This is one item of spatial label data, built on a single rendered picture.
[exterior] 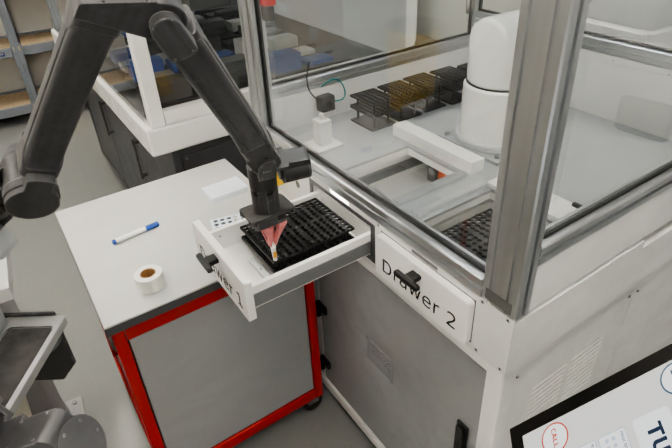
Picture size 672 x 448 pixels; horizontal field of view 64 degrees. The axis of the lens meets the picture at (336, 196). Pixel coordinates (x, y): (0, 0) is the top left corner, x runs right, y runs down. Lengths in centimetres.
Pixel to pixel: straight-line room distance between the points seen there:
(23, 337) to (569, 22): 92
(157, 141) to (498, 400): 137
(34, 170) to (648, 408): 87
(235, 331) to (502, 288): 83
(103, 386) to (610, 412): 191
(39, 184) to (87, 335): 170
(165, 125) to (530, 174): 139
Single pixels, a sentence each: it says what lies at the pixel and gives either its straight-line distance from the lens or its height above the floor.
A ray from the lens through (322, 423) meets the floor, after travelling 202.
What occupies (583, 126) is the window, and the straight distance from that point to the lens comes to 93.
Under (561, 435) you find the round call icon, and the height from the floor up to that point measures 102.
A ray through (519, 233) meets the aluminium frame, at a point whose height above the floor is 112.
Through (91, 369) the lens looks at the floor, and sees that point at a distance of 242.
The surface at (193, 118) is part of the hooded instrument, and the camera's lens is 199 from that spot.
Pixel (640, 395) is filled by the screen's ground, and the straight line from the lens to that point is 75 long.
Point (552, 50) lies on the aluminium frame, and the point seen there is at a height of 142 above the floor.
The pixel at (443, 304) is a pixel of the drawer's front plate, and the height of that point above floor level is 88.
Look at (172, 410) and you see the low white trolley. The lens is 167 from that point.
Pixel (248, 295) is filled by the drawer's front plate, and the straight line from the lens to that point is 115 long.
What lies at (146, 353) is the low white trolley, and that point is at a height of 62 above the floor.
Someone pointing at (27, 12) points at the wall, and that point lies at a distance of 525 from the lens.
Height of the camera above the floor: 165
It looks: 32 degrees down
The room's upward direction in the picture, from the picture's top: 3 degrees counter-clockwise
